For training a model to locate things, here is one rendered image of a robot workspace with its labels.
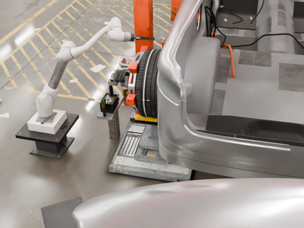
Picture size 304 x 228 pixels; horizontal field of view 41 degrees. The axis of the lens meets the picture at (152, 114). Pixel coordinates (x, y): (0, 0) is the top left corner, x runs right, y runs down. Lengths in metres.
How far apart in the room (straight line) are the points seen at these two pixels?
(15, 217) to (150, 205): 3.37
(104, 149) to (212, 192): 3.85
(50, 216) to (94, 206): 2.74
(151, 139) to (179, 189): 3.54
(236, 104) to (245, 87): 0.19
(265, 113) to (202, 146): 0.88
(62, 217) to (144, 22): 2.00
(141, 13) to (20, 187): 2.09
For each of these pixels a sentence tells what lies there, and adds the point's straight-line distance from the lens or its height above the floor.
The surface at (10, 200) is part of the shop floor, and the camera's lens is 4.16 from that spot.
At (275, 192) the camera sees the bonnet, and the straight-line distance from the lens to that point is 0.65.
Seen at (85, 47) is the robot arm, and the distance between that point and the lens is 3.90.
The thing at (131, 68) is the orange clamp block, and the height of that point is 1.13.
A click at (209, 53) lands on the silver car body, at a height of 1.33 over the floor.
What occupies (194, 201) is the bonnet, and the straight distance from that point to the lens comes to 0.65.
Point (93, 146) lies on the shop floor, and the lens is 4.52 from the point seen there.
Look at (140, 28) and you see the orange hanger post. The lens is 4.11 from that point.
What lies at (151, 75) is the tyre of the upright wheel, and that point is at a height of 1.08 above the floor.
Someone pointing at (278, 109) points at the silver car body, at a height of 0.94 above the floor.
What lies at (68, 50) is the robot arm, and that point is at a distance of 3.96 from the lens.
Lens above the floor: 2.88
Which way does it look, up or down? 36 degrees down
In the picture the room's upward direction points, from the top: 2 degrees counter-clockwise
